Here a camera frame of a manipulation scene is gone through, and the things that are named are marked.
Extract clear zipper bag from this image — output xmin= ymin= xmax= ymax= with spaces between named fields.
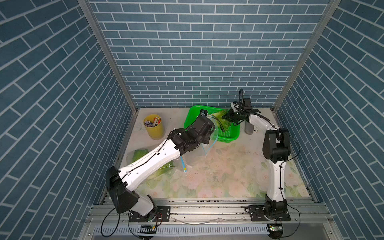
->
xmin=124 ymin=147 xmax=181 ymax=188
xmin=180 ymin=110 xmax=231 ymax=173

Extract chinese cabbage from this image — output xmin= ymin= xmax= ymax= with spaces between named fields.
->
xmin=213 ymin=110 xmax=232 ymax=129
xmin=129 ymin=149 xmax=180 ymax=182

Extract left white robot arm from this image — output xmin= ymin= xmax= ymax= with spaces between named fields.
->
xmin=106 ymin=110 xmax=215 ymax=222

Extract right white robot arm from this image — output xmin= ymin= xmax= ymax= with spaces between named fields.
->
xmin=223 ymin=95 xmax=291 ymax=221

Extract grey cylindrical object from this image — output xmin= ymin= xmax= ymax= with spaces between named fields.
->
xmin=245 ymin=122 xmax=255 ymax=135

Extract green plastic basket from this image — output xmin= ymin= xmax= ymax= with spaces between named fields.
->
xmin=184 ymin=105 xmax=241 ymax=143

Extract yellow cup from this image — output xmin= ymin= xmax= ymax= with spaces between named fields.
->
xmin=143 ymin=114 xmax=165 ymax=140

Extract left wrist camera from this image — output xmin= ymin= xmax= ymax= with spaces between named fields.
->
xmin=199 ymin=109 xmax=208 ymax=116

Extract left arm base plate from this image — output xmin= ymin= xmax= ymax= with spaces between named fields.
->
xmin=129 ymin=206 xmax=171 ymax=223

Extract aluminium rail frame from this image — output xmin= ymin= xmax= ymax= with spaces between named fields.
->
xmin=80 ymin=197 xmax=342 ymax=240

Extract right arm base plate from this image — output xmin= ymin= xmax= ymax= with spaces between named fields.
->
xmin=245 ymin=205 xmax=291 ymax=222

